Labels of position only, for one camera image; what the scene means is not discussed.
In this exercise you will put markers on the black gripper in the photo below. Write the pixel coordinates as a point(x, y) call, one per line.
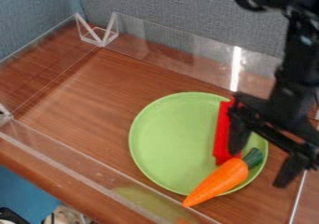
point(294, 136)

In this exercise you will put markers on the clear acrylic enclosure wall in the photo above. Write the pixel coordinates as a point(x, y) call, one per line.
point(69, 97)

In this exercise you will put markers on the orange toy carrot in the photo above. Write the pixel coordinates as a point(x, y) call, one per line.
point(226, 177)

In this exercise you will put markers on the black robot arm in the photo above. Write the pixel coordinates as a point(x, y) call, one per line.
point(296, 76)

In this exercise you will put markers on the green plate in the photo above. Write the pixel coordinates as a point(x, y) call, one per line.
point(171, 139)

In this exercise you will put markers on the red toy block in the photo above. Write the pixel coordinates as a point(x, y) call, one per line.
point(220, 151)

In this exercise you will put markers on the clear acrylic corner bracket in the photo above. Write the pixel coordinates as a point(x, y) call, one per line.
point(95, 35)

